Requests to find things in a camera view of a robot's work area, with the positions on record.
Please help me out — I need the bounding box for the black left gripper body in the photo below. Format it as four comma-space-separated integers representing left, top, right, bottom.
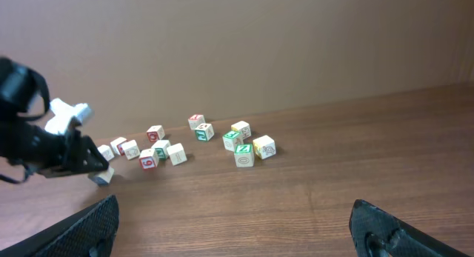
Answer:
0, 56, 81, 178

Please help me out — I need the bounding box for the green bordered picture block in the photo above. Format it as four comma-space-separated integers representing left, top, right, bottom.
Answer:
194, 123, 215, 141

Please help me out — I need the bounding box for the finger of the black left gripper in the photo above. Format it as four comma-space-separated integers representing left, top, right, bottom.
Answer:
62, 136, 109, 176

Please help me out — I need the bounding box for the wooden block number one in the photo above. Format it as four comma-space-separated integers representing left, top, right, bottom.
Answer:
167, 143, 187, 166

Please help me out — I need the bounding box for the yellow turtle wooden block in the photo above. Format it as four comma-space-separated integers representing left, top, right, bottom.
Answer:
253, 135, 276, 159

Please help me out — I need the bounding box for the red letter Q block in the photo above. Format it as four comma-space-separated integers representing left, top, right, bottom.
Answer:
146, 125, 165, 142

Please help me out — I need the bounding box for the wooden block animal drawing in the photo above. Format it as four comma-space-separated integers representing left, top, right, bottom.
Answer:
121, 140, 141, 160

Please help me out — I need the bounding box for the red letter X block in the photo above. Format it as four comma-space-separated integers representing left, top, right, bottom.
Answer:
188, 114, 205, 130

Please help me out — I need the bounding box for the blue number wooden block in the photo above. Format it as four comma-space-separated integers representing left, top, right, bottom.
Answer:
87, 167, 115, 186

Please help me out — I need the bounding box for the yellow edged wooden block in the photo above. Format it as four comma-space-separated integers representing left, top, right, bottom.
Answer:
231, 121, 252, 139

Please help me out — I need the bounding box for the red number six block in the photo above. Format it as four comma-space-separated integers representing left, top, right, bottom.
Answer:
139, 148, 159, 170

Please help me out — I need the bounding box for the wooden block letter Z side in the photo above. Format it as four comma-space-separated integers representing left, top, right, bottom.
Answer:
98, 144, 115, 161

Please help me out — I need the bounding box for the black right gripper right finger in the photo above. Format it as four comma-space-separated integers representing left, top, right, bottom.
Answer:
349, 199, 468, 257

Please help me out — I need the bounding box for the green letter wooden block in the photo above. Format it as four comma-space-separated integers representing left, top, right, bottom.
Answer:
152, 140, 170, 160

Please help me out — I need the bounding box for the green letter Z block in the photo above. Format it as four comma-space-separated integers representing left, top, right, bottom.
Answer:
234, 144, 255, 167

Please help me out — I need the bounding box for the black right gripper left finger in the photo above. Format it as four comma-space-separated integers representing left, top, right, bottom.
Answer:
1, 195, 119, 257

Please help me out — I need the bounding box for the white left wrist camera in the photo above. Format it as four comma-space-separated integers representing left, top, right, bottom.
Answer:
44, 98, 94, 135

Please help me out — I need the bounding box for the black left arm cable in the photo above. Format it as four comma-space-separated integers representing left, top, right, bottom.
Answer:
0, 70, 51, 185

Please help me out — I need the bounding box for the red edged wooden block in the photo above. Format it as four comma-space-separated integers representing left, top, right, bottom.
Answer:
110, 137, 127, 156

